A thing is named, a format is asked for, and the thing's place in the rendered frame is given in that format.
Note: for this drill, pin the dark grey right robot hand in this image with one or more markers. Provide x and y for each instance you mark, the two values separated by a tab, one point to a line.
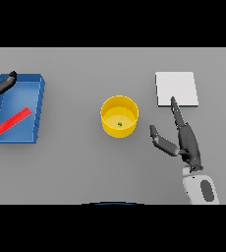
188	141

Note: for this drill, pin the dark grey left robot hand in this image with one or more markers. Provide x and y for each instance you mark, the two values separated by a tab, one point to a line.
2	85

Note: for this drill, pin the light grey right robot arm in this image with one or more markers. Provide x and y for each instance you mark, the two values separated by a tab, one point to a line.
200	188

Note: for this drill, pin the red beaker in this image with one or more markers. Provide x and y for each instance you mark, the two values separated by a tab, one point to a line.
12	121

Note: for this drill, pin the pale square measuring scale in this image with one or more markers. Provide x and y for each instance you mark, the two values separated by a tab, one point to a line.
176	88

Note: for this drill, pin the green nut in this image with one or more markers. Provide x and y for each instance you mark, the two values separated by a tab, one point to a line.
120	124

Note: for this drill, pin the yellow bowl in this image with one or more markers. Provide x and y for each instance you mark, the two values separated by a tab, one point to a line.
119	116

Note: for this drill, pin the blue tray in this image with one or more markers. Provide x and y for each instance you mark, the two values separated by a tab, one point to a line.
16	108

